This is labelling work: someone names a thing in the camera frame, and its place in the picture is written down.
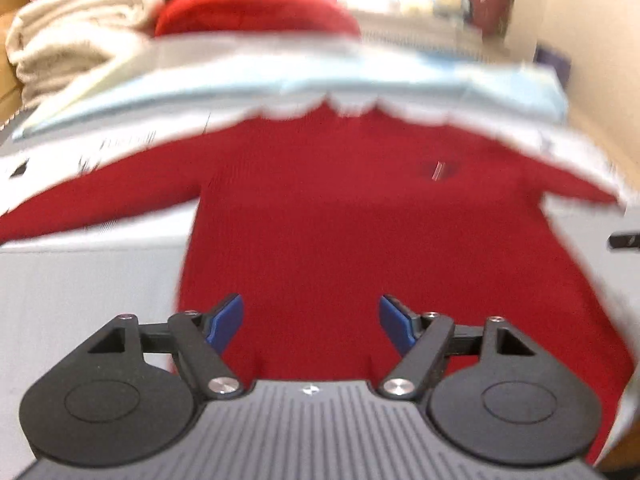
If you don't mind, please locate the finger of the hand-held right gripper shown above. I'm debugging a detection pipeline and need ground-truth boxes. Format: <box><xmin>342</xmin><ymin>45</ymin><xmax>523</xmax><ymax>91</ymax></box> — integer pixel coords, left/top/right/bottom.
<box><xmin>607</xmin><ymin>231</ymin><xmax>640</xmax><ymax>251</ymax></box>

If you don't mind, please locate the stack of cream blankets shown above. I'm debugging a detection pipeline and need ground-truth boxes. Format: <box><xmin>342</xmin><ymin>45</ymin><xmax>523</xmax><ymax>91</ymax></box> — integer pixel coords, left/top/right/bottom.
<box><xmin>5</xmin><ymin>0</ymin><xmax>166</xmax><ymax>106</ymax></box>

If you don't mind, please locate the grey bed cover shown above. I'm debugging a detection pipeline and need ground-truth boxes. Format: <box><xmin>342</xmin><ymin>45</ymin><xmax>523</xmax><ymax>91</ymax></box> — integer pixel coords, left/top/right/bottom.
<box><xmin>0</xmin><ymin>195</ymin><xmax>640</xmax><ymax>433</ymax></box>

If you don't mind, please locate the folded red garment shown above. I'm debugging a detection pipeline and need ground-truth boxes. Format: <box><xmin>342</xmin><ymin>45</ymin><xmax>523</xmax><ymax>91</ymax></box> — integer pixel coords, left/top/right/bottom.
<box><xmin>155</xmin><ymin>0</ymin><xmax>362</xmax><ymax>40</ymax></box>

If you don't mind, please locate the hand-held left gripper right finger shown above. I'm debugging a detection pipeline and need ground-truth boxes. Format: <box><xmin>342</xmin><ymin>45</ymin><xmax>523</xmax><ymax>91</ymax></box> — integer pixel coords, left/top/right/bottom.
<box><xmin>377</xmin><ymin>294</ymin><xmax>541</xmax><ymax>402</ymax></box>

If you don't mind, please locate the red bag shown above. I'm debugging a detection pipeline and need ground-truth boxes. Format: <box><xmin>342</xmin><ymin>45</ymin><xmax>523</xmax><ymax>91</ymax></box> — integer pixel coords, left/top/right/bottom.
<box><xmin>470</xmin><ymin>0</ymin><xmax>517</xmax><ymax>36</ymax></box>

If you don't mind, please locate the purple box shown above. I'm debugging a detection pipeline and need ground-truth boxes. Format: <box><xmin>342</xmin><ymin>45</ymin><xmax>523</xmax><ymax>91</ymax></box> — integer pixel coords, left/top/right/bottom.
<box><xmin>534</xmin><ymin>44</ymin><xmax>572</xmax><ymax>79</ymax></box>

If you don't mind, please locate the white printed table mat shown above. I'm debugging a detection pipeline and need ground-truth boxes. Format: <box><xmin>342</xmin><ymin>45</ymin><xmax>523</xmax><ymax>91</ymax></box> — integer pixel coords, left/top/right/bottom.
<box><xmin>0</xmin><ymin>92</ymin><xmax>626</xmax><ymax>213</ymax></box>

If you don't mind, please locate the light blue blanket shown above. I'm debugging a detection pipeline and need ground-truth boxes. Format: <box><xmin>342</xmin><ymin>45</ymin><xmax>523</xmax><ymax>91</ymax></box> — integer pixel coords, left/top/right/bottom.
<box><xmin>11</xmin><ymin>35</ymin><xmax>571</xmax><ymax>142</ymax></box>

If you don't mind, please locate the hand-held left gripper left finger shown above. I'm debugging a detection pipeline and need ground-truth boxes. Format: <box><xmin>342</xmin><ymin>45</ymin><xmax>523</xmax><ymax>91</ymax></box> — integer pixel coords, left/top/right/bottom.
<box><xmin>86</xmin><ymin>294</ymin><xmax>246</xmax><ymax>401</ymax></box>

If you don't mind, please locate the red knitted sweater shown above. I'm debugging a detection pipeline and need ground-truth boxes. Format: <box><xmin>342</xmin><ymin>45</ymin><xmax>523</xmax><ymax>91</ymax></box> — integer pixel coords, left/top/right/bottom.
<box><xmin>0</xmin><ymin>101</ymin><xmax>635</xmax><ymax>466</ymax></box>

